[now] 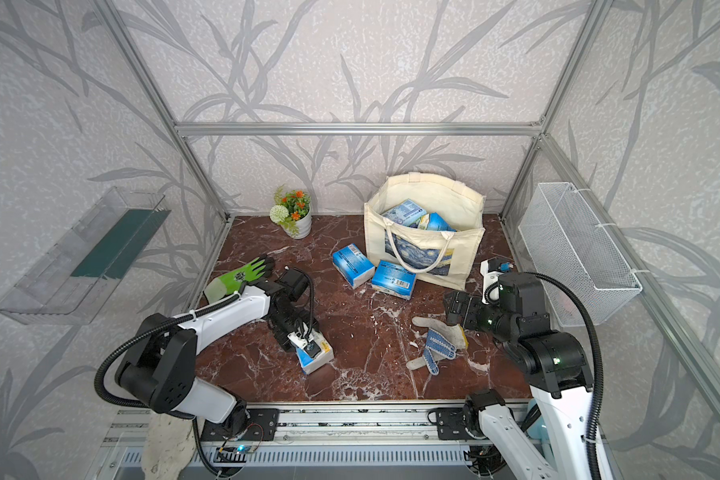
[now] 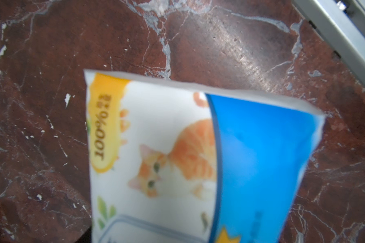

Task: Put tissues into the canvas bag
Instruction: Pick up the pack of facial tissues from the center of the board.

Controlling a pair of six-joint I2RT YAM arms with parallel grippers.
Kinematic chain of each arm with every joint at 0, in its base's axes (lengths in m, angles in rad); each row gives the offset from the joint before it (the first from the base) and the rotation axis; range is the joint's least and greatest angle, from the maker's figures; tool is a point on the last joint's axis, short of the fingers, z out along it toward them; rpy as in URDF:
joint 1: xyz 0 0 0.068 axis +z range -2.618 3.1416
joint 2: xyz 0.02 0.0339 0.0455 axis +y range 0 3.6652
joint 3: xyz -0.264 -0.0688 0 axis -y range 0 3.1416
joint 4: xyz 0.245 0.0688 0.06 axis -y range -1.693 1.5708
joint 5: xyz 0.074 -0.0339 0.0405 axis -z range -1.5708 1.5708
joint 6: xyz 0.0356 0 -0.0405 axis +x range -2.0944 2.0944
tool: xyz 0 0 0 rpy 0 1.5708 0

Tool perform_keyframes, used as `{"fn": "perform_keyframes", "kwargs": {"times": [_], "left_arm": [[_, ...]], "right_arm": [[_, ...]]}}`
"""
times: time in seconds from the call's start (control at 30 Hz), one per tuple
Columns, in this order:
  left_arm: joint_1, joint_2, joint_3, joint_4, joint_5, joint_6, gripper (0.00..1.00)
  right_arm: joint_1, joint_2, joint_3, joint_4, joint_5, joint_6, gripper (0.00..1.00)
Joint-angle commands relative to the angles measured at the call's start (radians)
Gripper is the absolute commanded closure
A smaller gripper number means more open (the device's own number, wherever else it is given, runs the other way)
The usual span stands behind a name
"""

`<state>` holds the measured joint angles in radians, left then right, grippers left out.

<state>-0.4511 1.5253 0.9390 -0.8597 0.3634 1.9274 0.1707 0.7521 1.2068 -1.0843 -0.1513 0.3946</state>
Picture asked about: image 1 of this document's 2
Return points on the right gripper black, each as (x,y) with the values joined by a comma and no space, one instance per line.
(467,319)

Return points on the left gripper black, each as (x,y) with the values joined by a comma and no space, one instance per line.
(309,319)

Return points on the blue tissue pack front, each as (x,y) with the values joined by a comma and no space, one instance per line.
(309,366)

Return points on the blue barcode tissue pack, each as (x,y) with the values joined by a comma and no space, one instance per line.
(353,265)

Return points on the light blue wipes pack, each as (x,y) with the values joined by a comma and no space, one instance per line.
(407,213)

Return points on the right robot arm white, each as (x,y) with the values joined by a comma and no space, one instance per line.
(566,380)

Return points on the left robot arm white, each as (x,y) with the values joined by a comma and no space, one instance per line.
(159,368)

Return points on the cream starry night canvas bag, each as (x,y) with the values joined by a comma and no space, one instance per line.
(442,258)

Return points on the green black work glove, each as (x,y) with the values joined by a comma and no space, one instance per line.
(231,282)

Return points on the beige blue striped glove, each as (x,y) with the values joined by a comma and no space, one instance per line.
(443,342)

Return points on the white ribbed flower pot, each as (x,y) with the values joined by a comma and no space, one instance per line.
(301,228)

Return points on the artificial green flower plant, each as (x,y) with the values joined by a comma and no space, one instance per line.
(289,205)

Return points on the white knit glove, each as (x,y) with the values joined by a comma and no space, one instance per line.
(169,447)

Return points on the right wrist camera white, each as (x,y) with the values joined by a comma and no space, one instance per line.
(491,269)

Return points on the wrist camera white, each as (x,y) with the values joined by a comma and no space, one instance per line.
(491,269)
(311,345)

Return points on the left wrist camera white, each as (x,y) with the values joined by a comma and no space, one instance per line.
(311,345)

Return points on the white wire mesh basket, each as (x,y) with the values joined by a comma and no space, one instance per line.
(567,241)

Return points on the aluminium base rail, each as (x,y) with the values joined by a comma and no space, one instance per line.
(303,434)

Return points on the clear plastic wall shelf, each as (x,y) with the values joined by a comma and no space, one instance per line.
(70,284)

